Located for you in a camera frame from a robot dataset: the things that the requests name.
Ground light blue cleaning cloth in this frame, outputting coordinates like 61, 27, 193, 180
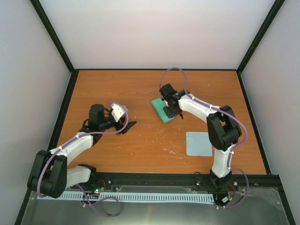
186, 132, 212, 157

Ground black sunglasses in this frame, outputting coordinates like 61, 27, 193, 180
115, 118, 128, 135

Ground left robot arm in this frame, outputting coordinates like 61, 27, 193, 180
27, 102, 136, 198

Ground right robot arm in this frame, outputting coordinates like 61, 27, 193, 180
159, 83, 242, 189

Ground left controller board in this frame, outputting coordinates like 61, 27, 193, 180
91, 180, 107, 194

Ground right controller connector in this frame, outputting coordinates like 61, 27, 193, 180
214, 181, 238, 208

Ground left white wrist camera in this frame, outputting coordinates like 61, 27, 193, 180
110, 103, 128, 122

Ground black enclosure frame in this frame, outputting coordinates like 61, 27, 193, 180
14, 0, 296, 225

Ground light blue cable duct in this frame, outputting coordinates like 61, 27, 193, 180
57, 191, 215, 203

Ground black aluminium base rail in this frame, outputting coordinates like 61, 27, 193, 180
32, 171, 281, 193

